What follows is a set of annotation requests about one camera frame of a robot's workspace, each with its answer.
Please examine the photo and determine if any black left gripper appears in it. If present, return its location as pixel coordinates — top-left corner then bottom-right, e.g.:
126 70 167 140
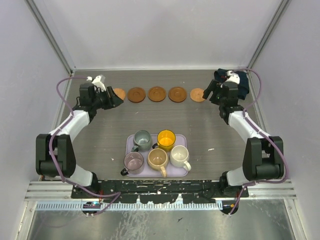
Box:
92 86 123 110

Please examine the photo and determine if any woven rattan coaster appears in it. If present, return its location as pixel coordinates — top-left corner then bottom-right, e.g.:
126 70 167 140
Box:
113 88 126 101
190 88 206 103

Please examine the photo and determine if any brown wooden coaster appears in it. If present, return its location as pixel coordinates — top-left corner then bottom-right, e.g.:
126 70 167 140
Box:
148 86 167 102
127 87 146 103
168 86 187 103

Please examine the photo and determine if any white speckled ceramic mug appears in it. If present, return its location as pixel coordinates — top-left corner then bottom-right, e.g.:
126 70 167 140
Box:
169 145 192 172

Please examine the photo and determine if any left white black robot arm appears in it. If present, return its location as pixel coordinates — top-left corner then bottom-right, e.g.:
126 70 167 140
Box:
35 83 124 198

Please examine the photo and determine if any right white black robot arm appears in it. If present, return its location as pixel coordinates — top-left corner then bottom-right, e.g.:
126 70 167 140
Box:
203 79 285 197

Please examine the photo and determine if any yellow glass cup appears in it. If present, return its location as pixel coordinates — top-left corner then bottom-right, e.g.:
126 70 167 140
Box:
152 129 176 153

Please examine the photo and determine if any dark blue folded cloth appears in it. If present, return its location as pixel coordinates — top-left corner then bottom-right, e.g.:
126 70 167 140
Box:
213 68 250 100

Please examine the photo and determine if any grey ceramic mug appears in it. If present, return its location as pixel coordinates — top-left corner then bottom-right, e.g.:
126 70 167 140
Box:
131 130 153 152

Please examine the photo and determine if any pink ceramic mug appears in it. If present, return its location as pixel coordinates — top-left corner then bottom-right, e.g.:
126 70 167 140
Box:
120 152 145 176

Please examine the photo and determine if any beige ceramic mug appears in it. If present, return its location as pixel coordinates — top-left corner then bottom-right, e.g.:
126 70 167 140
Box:
147 148 169 178

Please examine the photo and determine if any lavender plastic tray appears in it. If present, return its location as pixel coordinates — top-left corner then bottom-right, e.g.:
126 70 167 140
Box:
125 133 188 178

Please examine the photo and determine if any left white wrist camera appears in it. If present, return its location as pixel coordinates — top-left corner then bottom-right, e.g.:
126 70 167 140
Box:
86 75 107 92

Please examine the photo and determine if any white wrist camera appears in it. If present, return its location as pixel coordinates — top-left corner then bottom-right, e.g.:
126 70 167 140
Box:
86 75 107 92
225 70 240 85

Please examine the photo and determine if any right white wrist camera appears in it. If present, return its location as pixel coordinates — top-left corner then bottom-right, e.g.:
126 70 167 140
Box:
225 70 240 85

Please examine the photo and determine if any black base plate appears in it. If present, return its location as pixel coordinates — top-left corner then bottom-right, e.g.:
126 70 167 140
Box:
70 178 250 204

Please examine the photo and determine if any aluminium frame rail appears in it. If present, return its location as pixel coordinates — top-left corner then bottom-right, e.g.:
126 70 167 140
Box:
25 179 297 204

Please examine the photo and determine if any white slotted cable duct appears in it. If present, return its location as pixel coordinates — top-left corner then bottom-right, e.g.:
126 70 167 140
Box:
35 200 223 212

